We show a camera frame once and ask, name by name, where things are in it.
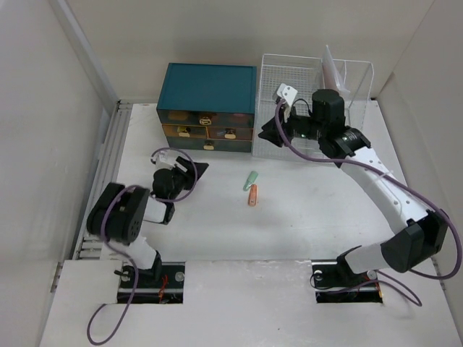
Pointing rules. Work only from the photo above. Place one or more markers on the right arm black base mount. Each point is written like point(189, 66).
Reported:
point(335, 283)

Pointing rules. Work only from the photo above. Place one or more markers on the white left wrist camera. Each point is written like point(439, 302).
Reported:
point(164, 159)

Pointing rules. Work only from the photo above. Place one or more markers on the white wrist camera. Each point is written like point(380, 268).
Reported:
point(288, 94)
point(164, 159)

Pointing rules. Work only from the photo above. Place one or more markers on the teal desktop drawer cabinet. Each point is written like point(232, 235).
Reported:
point(208, 106)

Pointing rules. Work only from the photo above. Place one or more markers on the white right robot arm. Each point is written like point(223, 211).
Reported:
point(419, 229)

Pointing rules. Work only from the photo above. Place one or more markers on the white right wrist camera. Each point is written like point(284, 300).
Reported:
point(288, 94)

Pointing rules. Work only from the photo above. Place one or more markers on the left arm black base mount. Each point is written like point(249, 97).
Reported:
point(162, 284)

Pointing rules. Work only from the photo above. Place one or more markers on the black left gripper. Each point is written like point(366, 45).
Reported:
point(192, 175)

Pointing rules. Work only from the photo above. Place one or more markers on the clear mesh zipper pouch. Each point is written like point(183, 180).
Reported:
point(332, 78)

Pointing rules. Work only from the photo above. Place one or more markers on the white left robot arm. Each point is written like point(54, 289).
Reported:
point(117, 216)

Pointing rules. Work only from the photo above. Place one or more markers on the aluminium rail frame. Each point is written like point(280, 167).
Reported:
point(86, 246)

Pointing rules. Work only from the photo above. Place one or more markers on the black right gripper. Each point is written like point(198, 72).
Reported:
point(272, 133)

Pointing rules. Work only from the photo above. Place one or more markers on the clear acrylic file holder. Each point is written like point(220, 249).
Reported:
point(358, 78)

